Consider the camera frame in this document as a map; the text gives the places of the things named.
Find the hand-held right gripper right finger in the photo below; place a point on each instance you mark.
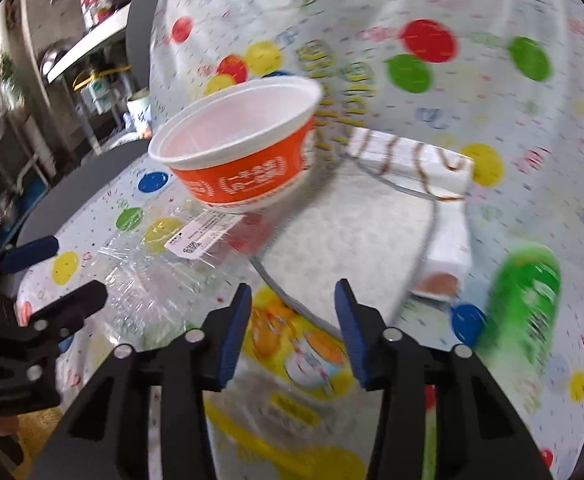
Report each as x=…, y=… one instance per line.
x=351, y=335

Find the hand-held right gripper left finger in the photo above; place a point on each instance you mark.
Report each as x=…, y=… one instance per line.
x=232, y=335

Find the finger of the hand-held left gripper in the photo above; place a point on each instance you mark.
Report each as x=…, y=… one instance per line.
x=72, y=305
x=29, y=255

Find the yellow orange snack wrapper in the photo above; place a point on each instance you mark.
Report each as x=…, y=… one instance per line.
x=297, y=360

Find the clear plastic wrapper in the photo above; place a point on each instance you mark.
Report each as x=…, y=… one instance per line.
x=162, y=270

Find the grey speckled towel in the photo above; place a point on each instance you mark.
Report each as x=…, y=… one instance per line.
x=347, y=230

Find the orange instant noodle bowl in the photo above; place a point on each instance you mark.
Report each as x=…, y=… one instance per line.
x=242, y=160

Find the green plastic bottle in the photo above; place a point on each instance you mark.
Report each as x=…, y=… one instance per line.
x=526, y=305

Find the white tin can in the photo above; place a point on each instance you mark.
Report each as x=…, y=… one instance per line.
x=139, y=112

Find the round metal lid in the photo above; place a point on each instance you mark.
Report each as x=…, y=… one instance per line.
x=54, y=62

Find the white kitchen counter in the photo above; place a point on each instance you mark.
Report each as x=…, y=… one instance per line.
x=92, y=40

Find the red seasoning jar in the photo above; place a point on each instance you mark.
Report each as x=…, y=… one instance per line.
x=96, y=10

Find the balloon print plastic cover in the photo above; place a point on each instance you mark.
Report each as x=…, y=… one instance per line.
x=496, y=110

